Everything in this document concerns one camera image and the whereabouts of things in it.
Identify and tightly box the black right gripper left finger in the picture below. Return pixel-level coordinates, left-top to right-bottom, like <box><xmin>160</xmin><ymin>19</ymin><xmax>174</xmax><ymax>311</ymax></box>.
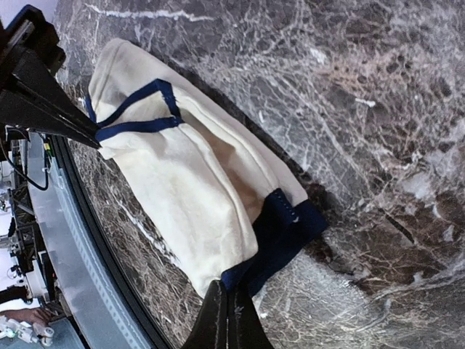
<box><xmin>183</xmin><ymin>280</ymin><xmax>227</xmax><ymax>349</ymax></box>

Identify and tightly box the cream underwear with navy trim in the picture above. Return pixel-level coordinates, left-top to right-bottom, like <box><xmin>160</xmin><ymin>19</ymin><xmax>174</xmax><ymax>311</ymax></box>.
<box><xmin>86</xmin><ymin>39</ymin><xmax>328</xmax><ymax>297</ymax></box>

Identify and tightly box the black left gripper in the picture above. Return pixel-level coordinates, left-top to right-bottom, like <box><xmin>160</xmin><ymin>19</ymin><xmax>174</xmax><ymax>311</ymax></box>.
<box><xmin>1</xmin><ymin>4</ymin><xmax>100</xmax><ymax>148</ymax></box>

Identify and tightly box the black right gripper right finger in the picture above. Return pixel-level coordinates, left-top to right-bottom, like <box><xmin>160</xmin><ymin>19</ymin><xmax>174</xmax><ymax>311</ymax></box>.
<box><xmin>227</xmin><ymin>285</ymin><xmax>274</xmax><ymax>349</ymax></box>

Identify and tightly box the grey slotted cable duct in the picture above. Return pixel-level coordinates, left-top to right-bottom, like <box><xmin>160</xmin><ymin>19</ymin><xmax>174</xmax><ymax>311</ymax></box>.
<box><xmin>46</xmin><ymin>163</ymin><xmax>152</xmax><ymax>349</ymax></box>

